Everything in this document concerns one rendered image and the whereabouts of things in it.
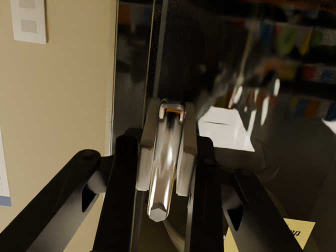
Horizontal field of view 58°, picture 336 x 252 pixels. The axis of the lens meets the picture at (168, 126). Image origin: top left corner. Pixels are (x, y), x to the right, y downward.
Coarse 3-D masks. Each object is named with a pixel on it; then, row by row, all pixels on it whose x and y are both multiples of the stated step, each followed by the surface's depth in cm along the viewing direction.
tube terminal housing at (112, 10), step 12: (108, 36) 22; (108, 48) 23; (108, 60) 23; (108, 72) 23; (108, 84) 24; (108, 96) 24; (108, 108) 25; (108, 120) 25; (108, 132) 26; (108, 144) 26
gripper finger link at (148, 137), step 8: (152, 104) 20; (152, 112) 19; (152, 120) 18; (144, 128) 18; (152, 128) 17; (144, 136) 16; (152, 136) 17; (144, 144) 16; (152, 144) 16; (144, 152) 16; (152, 152) 16; (144, 160) 16; (152, 160) 18; (144, 168) 16; (144, 176) 16; (136, 184) 17; (144, 184) 17
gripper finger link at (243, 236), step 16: (240, 176) 15; (256, 176) 15; (240, 192) 14; (256, 192) 14; (256, 208) 13; (272, 208) 13; (240, 224) 14; (256, 224) 12; (272, 224) 12; (240, 240) 13; (256, 240) 12; (272, 240) 11; (288, 240) 11
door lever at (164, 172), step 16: (160, 112) 18; (176, 112) 18; (160, 128) 18; (176, 128) 18; (160, 144) 19; (176, 144) 19; (160, 160) 19; (176, 160) 20; (160, 176) 20; (160, 192) 21; (160, 208) 21
